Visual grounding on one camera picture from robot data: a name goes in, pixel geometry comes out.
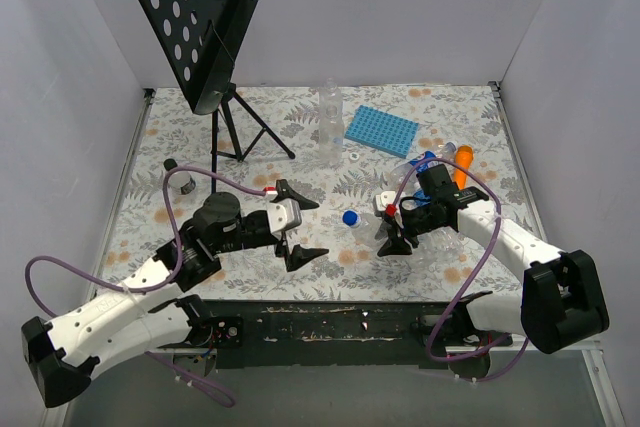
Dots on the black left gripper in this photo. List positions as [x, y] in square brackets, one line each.
[282, 236]

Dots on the small black cap bottle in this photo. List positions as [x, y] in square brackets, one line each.
[181, 182]

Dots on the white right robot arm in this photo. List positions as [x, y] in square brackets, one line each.
[560, 301]

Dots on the black music stand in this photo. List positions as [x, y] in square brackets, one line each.
[201, 40]

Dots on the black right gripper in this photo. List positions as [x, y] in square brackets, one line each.
[400, 222]

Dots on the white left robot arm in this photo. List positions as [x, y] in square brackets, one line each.
[153, 307]

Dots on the blue studded building plate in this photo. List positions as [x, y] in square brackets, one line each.
[383, 131]

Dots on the blue label pepsi bottle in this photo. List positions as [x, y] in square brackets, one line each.
[397, 174]

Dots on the clear bottle green logo cap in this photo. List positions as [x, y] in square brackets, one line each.
[331, 134]

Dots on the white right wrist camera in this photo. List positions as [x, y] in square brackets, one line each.
[381, 201]

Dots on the large crumpled clear bottle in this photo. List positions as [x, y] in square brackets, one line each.
[440, 245]

